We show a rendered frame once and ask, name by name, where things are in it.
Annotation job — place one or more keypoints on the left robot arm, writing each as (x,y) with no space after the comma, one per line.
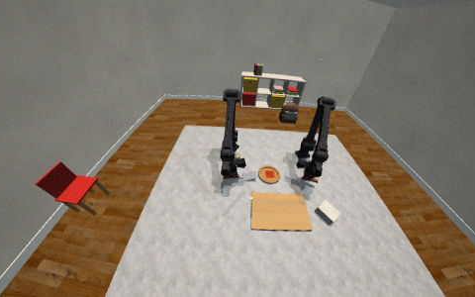
(308,143)

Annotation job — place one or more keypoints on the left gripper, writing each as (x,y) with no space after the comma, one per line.
(309,175)

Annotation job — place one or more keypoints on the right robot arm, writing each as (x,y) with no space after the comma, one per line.
(229,145)

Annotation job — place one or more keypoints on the cheese pizza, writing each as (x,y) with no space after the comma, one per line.
(269,173)

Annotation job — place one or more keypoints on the grey turner with brown handle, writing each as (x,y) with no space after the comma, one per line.
(294,177)
(249,175)

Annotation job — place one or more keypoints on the light wooden cutting board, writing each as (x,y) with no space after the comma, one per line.
(279,212)

